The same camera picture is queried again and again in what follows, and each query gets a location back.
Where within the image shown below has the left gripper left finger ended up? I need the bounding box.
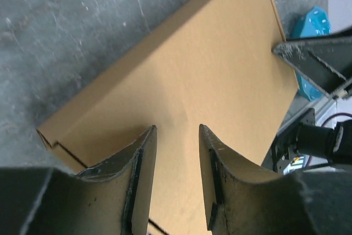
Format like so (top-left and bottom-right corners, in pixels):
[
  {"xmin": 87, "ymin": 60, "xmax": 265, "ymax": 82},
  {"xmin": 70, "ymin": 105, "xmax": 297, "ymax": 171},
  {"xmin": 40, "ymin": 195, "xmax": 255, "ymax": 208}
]
[{"xmin": 1, "ymin": 126, "xmax": 157, "ymax": 234}]

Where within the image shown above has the blue polka dot plate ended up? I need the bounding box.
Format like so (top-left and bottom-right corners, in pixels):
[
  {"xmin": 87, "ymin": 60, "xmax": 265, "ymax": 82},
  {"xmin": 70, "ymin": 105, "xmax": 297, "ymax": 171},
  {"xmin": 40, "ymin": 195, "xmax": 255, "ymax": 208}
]
[{"xmin": 290, "ymin": 6, "xmax": 331, "ymax": 101}]

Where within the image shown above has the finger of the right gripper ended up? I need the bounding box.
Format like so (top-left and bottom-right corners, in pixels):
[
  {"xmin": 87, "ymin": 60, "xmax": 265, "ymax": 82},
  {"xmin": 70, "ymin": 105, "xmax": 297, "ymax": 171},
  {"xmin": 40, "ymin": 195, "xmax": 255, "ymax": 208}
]
[{"xmin": 272, "ymin": 27, "xmax": 351, "ymax": 99}]

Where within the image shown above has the brown cardboard box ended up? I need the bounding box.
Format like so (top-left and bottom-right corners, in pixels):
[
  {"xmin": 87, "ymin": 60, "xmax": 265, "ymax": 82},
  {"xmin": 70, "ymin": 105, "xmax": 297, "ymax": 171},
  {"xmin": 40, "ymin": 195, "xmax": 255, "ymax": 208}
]
[{"xmin": 38, "ymin": 0, "xmax": 298, "ymax": 234}]

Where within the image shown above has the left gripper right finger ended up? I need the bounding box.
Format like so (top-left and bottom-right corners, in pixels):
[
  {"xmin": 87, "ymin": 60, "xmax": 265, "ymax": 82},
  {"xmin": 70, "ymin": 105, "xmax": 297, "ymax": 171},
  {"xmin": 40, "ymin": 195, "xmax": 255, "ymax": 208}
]
[{"xmin": 199, "ymin": 124, "xmax": 351, "ymax": 234}]

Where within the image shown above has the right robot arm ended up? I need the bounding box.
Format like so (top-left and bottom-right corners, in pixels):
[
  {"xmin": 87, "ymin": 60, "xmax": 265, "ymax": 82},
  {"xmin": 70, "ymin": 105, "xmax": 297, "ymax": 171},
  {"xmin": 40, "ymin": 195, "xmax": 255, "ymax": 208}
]
[{"xmin": 262, "ymin": 28, "xmax": 351, "ymax": 174}]

